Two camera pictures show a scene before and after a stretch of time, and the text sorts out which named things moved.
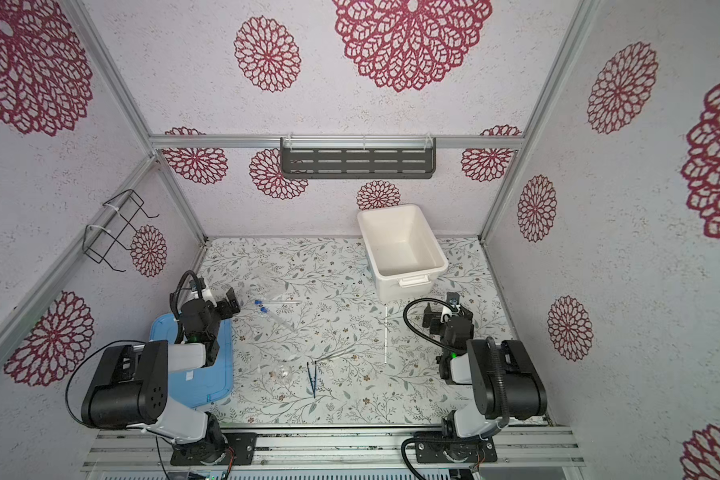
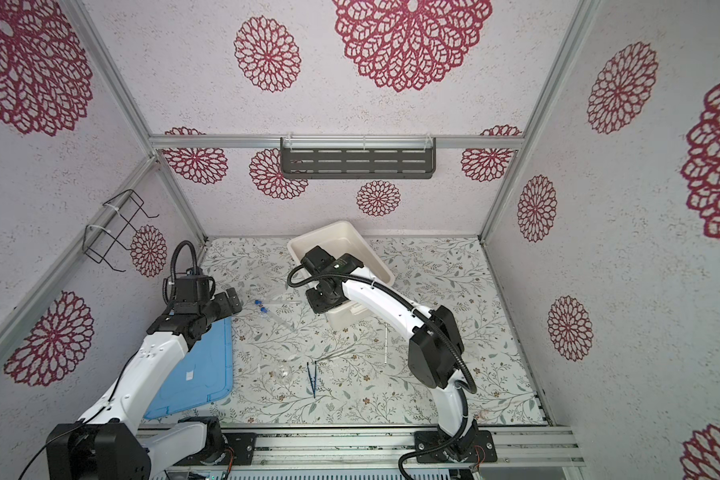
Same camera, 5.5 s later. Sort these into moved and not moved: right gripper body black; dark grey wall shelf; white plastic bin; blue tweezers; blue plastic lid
Moved: white plastic bin; right gripper body black
Not moved: dark grey wall shelf; blue plastic lid; blue tweezers
